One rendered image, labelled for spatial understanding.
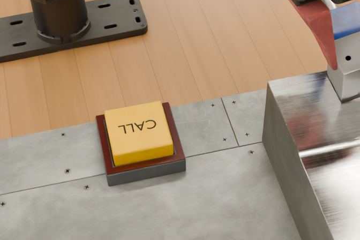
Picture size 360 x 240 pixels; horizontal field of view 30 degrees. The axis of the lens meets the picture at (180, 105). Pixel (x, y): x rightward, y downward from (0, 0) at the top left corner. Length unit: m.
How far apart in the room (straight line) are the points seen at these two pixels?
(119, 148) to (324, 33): 0.23
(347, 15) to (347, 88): 0.07
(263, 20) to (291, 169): 0.27
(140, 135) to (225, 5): 0.26
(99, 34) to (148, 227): 0.27
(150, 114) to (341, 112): 0.19
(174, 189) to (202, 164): 0.04
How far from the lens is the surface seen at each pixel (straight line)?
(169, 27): 0.83
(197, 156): 0.69
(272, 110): 0.64
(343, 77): 0.60
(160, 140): 0.66
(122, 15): 0.84
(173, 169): 0.67
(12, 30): 0.85
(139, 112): 0.69
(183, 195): 0.67
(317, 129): 0.61
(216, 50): 0.80
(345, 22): 0.63
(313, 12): 0.55
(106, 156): 0.67
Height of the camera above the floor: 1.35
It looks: 48 degrees down
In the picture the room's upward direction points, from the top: 3 degrees counter-clockwise
